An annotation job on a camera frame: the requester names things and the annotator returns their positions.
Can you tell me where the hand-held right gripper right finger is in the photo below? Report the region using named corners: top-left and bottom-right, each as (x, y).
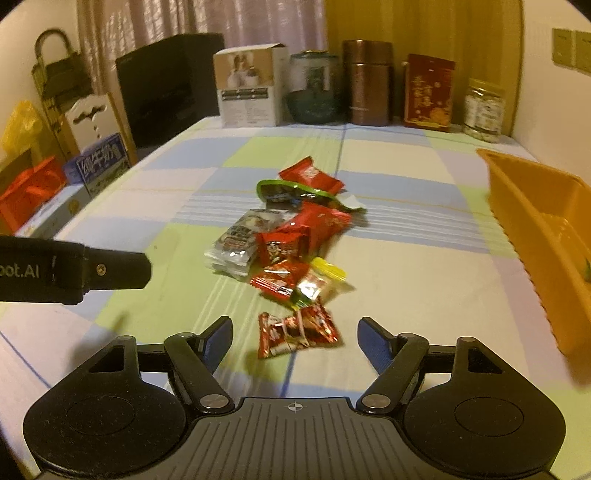
top-left (358, 317), bottom-right (506, 414)

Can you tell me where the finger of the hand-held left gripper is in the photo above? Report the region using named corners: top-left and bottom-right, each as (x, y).
top-left (84, 247), bottom-right (153, 291)

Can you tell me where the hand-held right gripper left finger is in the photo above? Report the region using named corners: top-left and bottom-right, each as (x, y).
top-left (83, 316), bottom-right (234, 415)

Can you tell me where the red and white snack packet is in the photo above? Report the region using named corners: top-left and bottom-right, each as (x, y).
top-left (257, 305), bottom-right (342, 361)

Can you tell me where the small red snack packet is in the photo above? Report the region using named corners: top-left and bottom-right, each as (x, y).
top-left (249, 258), bottom-right (310, 303)

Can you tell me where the yellow clear snack packet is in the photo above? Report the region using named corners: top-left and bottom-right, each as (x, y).
top-left (289, 257), bottom-right (348, 310)

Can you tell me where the pale snack packet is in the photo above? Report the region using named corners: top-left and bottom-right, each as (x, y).
top-left (204, 209), bottom-right (296, 278)

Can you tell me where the red cartoon snack packet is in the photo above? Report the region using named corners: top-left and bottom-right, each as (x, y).
top-left (255, 226), bottom-right (311, 268)

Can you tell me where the large red snack packet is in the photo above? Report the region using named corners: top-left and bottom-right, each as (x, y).
top-left (277, 202), bottom-right (353, 251)

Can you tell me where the green snack packet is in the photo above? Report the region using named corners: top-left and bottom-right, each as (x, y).
top-left (256, 178), bottom-right (366, 214)

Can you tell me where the red candy packet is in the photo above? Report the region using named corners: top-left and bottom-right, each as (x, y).
top-left (278, 157), bottom-right (345, 195)

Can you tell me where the orange plastic tray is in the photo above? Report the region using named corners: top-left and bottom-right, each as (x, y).
top-left (475, 148), bottom-right (591, 358)

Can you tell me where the red bag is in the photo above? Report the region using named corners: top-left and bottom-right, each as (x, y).
top-left (0, 156), bottom-right (68, 234)

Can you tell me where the checked tablecloth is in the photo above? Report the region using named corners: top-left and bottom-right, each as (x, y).
top-left (0, 115), bottom-right (580, 416)

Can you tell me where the blue milk carton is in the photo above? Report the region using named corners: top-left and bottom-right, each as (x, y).
top-left (64, 132), bottom-right (129, 200)

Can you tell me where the yellow plastic bag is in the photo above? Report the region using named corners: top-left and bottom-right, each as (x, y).
top-left (2, 100), bottom-right (43, 158)

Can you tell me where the dark gift bag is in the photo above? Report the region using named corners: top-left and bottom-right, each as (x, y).
top-left (31, 28), bottom-right (85, 139)

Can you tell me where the white carton box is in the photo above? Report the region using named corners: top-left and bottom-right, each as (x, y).
top-left (213, 42), bottom-right (290, 128)

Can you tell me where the red gift box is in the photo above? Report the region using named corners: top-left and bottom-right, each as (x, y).
top-left (403, 53), bottom-right (456, 134)

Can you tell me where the clear plastic jar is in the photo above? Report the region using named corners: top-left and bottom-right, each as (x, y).
top-left (462, 78), bottom-right (505, 142)

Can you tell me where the pink curtain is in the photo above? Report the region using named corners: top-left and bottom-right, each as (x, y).
top-left (76, 0), bottom-right (328, 84)

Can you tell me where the brown metal canister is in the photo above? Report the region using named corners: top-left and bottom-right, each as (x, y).
top-left (341, 39), bottom-right (394, 127)

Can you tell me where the green glass jar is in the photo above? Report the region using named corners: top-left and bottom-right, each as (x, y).
top-left (288, 49), bottom-right (343, 125)

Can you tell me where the beige wall socket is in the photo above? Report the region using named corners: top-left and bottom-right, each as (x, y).
top-left (551, 28), bottom-right (576, 66)
top-left (573, 30), bottom-right (591, 77)

